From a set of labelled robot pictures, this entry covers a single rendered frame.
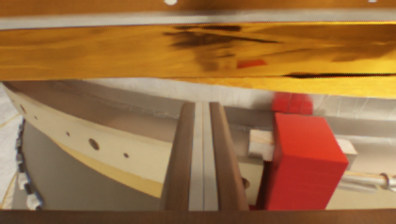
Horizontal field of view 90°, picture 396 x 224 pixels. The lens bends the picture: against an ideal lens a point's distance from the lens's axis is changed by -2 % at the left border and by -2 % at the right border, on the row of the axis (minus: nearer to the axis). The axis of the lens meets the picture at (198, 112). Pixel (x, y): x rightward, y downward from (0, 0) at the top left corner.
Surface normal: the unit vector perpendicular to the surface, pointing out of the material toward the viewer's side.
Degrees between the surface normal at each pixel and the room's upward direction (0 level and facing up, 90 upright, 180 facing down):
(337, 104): 90
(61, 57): 90
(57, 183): 62
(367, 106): 90
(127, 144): 90
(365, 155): 0
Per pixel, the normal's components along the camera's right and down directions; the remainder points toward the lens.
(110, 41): -0.01, 0.51
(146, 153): -0.34, 0.49
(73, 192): -0.48, 0.00
